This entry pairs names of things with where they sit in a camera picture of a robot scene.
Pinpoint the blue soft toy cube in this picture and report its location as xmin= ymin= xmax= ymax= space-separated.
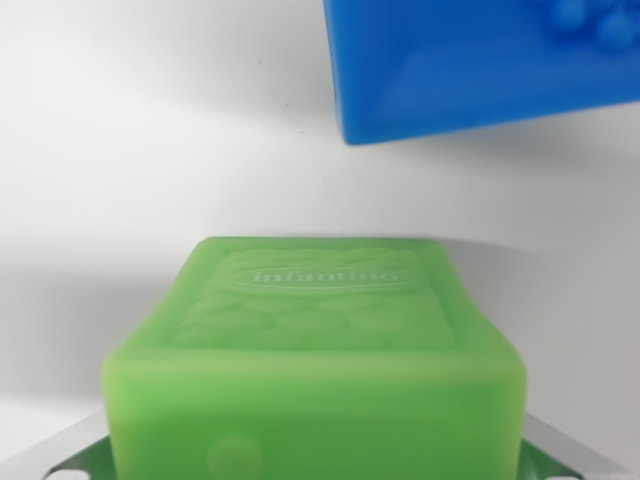
xmin=322 ymin=0 xmax=640 ymax=147

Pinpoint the green soft toy cube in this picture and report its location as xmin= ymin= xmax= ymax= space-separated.
xmin=99 ymin=234 xmax=530 ymax=480

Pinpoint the gripper left finger with silver black pad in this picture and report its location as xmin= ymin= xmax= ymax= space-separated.
xmin=0 ymin=412 xmax=121 ymax=480

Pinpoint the gripper right finger with silver black pad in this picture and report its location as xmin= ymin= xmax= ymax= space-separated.
xmin=519 ymin=413 xmax=640 ymax=480

